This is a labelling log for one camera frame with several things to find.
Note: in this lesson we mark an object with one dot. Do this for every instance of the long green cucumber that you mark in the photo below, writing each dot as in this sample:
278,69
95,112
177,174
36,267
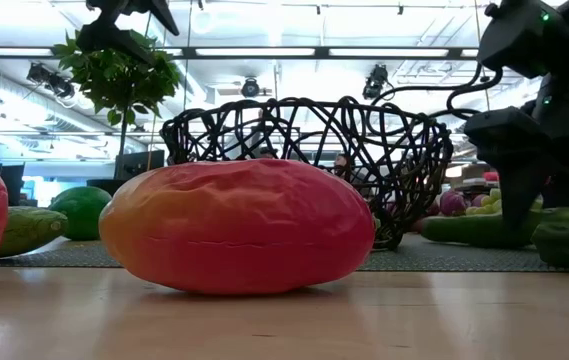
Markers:
469,230

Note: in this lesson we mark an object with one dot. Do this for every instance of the purple grapes bunch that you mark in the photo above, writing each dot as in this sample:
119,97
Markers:
451,203

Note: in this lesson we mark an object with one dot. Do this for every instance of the green grape bunch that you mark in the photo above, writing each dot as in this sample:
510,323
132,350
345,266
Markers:
489,202

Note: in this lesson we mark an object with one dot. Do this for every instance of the striped green squash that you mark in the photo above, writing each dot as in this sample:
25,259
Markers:
29,230

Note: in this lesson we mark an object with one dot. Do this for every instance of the black ceiling spotlight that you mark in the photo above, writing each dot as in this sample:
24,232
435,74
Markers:
250,88
375,82
54,82

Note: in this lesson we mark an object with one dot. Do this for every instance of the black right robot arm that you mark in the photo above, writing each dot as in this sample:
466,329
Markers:
519,40

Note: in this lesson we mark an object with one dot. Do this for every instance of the round green fruit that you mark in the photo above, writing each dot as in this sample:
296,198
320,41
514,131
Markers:
84,215

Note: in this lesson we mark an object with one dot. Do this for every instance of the red storage bin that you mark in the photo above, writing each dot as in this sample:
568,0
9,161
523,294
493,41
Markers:
490,176

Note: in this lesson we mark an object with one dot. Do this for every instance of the red orange mango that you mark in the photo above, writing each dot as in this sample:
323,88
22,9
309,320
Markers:
239,225

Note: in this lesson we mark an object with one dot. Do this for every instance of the black plant pot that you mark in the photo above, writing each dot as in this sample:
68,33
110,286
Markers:
106,186

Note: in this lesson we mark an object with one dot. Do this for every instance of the black computer monitor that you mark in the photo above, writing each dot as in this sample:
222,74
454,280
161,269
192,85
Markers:
139,165
11,182

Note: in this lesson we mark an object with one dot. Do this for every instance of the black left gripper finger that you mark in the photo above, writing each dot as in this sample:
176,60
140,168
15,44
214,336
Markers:
114,40
164,15

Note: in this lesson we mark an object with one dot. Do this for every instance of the green leafy plant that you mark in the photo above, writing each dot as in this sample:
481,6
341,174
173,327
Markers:
119,85

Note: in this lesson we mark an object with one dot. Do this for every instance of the grey woven placemat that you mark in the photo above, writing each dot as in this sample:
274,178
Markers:
414,257

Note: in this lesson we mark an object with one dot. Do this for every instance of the person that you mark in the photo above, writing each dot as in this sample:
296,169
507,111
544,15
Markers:
342,165

